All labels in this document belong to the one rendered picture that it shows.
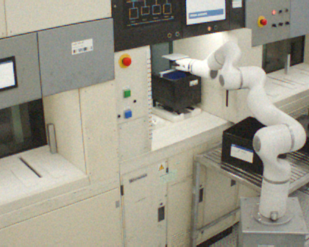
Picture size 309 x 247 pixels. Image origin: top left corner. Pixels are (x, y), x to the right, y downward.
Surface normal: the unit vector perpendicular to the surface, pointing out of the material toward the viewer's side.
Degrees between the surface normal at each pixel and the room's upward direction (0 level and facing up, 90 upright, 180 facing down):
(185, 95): 90
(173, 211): 90
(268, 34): 90
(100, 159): 90
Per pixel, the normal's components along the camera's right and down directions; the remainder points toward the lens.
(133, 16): 0.59, 0.26
